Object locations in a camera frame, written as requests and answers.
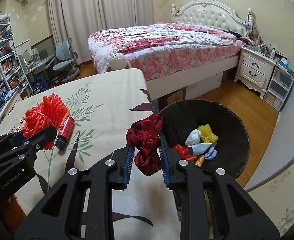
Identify white nightstand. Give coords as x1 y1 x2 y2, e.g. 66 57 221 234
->
234 46 276 100

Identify dark red velvet scrunchie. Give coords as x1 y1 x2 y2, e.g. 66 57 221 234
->
126 114 163 176

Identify beige curtains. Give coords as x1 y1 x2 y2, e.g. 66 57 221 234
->
48 0 154 63

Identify yellow foam fruit net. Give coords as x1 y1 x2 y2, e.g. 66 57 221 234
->
197 124 219 144

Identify cream floral table cloth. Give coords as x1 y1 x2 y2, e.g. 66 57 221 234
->
0 69 180 239

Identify black round trash bin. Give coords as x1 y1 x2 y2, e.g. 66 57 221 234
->
161 99 250 179

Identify red foam fruit net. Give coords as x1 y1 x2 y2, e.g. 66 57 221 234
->
23 93 67 138

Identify grey blue desk chair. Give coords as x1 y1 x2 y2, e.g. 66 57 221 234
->
52 37 80 84

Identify study desk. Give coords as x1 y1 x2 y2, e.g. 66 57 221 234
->
18 47 55 90

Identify pink floral quilt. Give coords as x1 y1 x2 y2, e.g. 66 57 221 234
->
87 22 244 81

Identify white bookshelf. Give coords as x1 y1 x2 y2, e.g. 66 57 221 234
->
0 11 32 99

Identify white bed with headboard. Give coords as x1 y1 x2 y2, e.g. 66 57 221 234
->
87 0 248 99

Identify clear plastic drawer unit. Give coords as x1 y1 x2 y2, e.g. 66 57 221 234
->
264 65 294 112

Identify orange plastic wrapper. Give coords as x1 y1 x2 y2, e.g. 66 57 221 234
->
60 107 70 126

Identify red small bottle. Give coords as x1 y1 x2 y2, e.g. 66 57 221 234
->
55 116 75 150

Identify red plastic bag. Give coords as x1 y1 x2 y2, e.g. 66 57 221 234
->
174 145 197 163

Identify white paper ball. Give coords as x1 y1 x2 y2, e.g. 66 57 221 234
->
185 129 201 146

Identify lilac paper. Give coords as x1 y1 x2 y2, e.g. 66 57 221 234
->
187 142 217 160

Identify white cardboard box under bed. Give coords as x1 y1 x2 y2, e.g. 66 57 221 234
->
185 72 223 99

